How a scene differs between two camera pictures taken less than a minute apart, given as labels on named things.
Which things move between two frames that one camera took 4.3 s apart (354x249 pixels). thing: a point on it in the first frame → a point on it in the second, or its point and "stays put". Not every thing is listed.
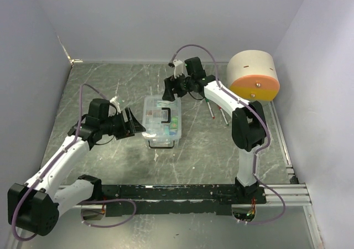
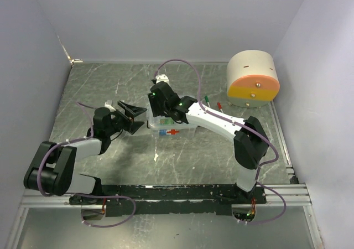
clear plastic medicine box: x=162 y=138 → x=165 y=126
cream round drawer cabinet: x=251 y=75 stays put
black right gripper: x=173 y=86 → x=154 y=105
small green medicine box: x=174 y=123 → x=166 y=121
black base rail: x=123 y=200 stays put
